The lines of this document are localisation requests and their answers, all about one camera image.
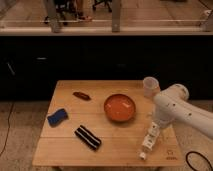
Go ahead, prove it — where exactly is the black cable right floor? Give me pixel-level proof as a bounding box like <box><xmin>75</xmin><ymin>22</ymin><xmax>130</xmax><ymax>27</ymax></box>
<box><xmin>185</xmin><ymin>150</ymin><xmax>213</xmax><ymax>171</ymax></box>

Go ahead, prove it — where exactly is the brown chocolate bar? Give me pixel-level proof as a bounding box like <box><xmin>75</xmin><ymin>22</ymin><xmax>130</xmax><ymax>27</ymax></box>
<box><xmin>73</xmin><ymin>92</ymin><xmax>91</xmax><ymax>101</ymax></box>

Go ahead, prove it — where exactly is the clear plastic cup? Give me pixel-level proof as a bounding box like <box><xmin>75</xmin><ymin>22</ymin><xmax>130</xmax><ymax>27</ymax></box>
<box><xmin>143</xmin><ymin>77</ymin><xmax>160</xmax><ymax>98</ymax></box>

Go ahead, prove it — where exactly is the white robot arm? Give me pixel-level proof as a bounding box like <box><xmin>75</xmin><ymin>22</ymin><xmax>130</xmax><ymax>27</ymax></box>
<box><xmin>153</xmin><ymin>84</ymin><xmax>213</xmax><ymax>139</ymax></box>

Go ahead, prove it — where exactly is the blue sponge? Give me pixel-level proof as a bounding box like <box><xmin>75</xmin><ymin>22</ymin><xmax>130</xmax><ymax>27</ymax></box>
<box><xmin>47</xmin><ymin>109</ymin><xmax>68</xmax><ymax>127</ymax></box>

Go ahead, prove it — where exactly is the black office chair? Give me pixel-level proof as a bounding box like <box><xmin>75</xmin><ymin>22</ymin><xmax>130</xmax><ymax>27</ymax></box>
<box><xmin>91</xmin><ymin>0</ymin><xmax>113</xmax><ymax>13</ymax></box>

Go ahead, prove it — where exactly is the black cable left floor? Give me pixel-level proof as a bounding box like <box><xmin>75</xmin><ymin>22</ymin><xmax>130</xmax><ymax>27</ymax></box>
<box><xmin>0</xmin><ymin>99</ymin><xmax>16</xmax><ymax>158</ymax></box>

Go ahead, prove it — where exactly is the orange ceramic bowl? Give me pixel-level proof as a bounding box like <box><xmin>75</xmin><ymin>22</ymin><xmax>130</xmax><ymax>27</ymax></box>
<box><xmin>104</xmin><ymin>94</ymin><xmax>136</xmax><ymax>122</ymax></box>

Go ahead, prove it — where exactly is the clear plastic bottle white label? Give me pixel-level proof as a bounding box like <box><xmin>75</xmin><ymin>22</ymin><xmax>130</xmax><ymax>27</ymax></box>
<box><xmin>140</xmin><ymin>122</ymin><xmax>160</xmax><ymax>160</ymax></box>

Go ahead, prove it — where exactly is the wooden table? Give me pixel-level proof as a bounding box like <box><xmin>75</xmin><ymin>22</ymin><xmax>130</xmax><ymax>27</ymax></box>
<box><xmin>33</xmin><ymin>80</ymin><xmax>183</xmax><ymax>167</ymax></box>

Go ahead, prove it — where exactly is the black cable floor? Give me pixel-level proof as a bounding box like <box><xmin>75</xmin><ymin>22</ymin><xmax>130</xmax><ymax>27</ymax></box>
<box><xmin>185</xmin><ymin>150</ymin><xmax>213</xmax><ymax>171</ymax></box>
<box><xmin>0</xmin><ymin>99</ymin><xmax>16</xmax><ymax>158</ymax></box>

